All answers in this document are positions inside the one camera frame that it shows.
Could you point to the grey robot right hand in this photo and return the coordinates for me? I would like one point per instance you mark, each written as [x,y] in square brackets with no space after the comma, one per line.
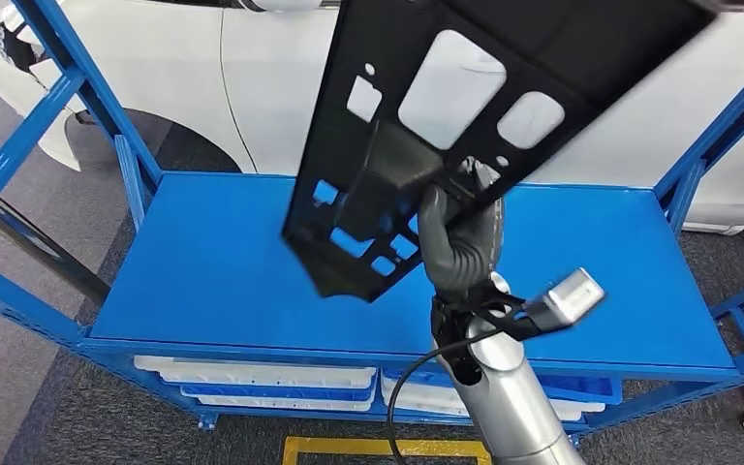
[462,250]

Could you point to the black plastic car part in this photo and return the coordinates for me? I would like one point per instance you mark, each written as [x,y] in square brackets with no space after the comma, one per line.
[372,167]

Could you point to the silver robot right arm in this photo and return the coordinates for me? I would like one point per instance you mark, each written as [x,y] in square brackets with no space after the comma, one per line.
[513,398]

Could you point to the white car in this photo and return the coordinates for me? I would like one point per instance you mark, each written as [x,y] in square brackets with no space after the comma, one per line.
[173,70]

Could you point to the chrome stanchion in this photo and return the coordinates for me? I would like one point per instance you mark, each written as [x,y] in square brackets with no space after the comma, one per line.
[32,241]

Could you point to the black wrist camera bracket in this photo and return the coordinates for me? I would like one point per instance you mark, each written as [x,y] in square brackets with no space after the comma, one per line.
[513,318]

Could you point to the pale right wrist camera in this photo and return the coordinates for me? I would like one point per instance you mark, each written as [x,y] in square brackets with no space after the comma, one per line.
[571,296]

